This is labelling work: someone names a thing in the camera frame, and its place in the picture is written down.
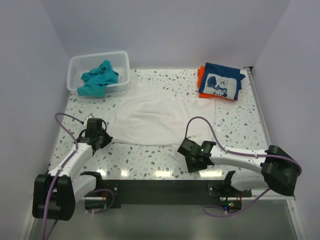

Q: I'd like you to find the white t shirt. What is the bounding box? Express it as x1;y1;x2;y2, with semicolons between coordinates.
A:
107;93;215;164

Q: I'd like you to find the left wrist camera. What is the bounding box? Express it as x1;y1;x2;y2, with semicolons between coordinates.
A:
82;113;94;129

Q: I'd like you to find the blue printed folded t shirt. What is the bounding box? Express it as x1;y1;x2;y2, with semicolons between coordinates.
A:
198;62;246;101

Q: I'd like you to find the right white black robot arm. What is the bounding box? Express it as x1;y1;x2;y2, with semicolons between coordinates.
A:
177;138;302;196

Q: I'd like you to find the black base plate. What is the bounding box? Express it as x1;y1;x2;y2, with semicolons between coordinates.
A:
84;171;252;211

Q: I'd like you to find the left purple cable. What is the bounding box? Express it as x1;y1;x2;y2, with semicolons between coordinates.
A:
41;112;116;240

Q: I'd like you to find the aluminium rail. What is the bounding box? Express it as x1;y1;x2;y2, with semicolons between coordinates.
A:
82;194;295;201
243;66;271;145

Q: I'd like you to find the aluminium right side rail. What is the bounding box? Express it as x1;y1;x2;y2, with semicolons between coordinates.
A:
243;66;271;145

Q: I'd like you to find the orange folded t shirt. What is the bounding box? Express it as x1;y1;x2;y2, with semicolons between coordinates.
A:
197;65;234;101

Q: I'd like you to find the white plastic basket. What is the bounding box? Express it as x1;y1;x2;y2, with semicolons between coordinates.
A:
66;51;130;93

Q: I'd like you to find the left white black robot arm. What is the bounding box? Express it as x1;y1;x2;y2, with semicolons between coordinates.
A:
32;118;113;221

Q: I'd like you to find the teal t shirt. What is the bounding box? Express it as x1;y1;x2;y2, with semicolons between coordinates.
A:
77;60;119;98

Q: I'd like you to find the aluminium front rail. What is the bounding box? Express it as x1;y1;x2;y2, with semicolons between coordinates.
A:
82;194;295;201

